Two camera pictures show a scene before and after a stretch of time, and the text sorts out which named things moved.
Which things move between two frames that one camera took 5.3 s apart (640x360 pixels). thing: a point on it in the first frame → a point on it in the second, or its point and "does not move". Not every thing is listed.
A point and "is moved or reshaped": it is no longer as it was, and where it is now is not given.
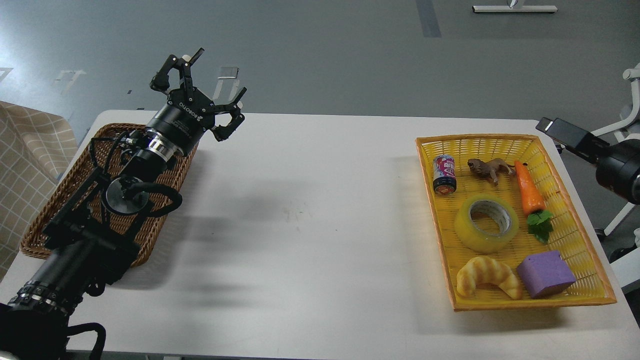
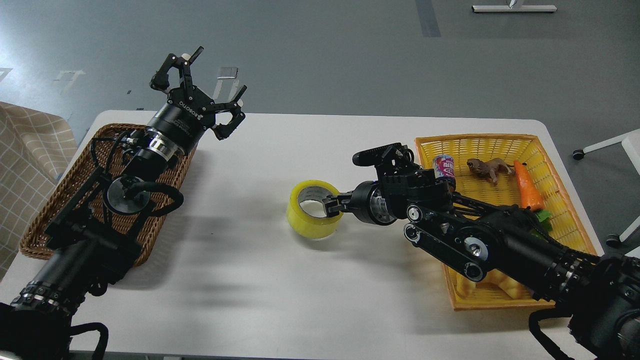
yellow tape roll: (476, 240) is moved or reshaped
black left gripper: (188, 114) does not move
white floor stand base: (513, 8) does not move
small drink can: (444, 181) does not move
